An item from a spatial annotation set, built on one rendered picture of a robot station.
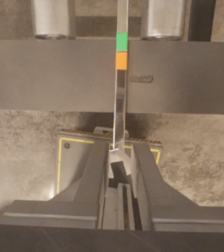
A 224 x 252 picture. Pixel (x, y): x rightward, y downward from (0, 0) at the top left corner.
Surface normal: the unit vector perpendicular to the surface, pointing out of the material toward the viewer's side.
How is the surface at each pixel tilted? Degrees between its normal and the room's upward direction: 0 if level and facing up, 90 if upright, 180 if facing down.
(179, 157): 0
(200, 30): 0
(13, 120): 0
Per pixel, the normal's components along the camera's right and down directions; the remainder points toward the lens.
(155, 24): -0.45, 0.23
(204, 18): -0.03, 0.27
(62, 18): 0.57, 0.23
